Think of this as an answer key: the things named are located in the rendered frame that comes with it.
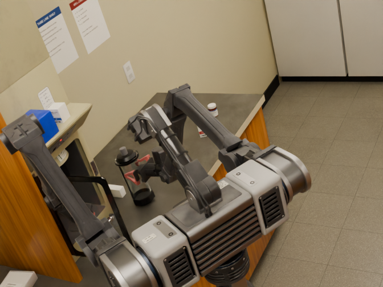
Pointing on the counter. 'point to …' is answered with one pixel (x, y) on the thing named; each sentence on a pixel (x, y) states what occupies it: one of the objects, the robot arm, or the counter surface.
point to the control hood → (81, 111)
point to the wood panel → (29, 224)
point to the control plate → (61, 140)
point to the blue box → (50, 127)
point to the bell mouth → (61, 158)
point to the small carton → (59, 112)
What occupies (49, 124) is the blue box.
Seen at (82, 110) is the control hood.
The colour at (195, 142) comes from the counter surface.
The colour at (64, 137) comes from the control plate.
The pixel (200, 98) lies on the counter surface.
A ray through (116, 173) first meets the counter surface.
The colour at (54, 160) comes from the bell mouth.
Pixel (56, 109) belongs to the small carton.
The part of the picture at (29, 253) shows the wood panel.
